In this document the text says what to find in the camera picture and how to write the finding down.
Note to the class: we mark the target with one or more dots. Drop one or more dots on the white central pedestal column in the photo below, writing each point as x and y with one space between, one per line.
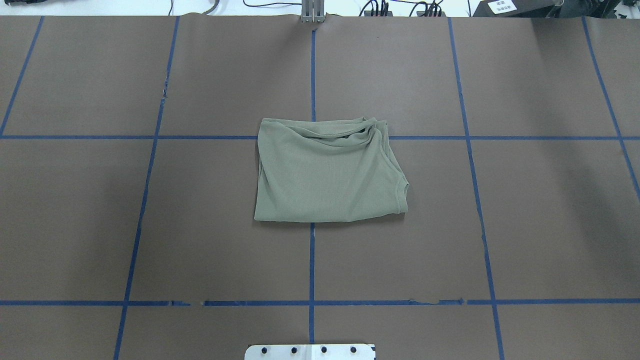
331 351

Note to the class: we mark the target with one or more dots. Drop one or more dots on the olive green long-sleeve shirt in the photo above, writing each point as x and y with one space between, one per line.
337 171

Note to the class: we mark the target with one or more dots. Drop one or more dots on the aluminium frame post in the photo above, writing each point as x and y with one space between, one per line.
313 11

